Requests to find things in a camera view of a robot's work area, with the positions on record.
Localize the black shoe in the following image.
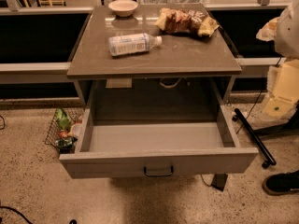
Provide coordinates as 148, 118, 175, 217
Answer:
263, 171, 299, 195

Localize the wire basket with items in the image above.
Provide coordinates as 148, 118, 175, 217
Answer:
45, 107, 84, 154

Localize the black floor cable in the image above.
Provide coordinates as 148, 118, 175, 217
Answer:
0, 205, 34, 224

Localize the beige ceramic bowl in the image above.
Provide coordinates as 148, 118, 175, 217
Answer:
108, 0, 138, 17

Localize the black wheeled stand base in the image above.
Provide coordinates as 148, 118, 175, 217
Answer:
232, 105, 299, 169

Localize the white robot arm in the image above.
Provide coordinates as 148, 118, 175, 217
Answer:
256, 1, 299, 59

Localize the open grey top drawer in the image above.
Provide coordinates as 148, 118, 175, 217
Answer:
60, 78, 258, 178

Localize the grey cabinet table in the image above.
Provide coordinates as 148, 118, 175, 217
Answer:
60, 6, 256, 178

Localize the brown chip bag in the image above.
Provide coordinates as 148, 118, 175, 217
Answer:
155, 7, 219, 37

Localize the black drawer handle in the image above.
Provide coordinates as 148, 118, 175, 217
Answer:
143, 166, 174, 177

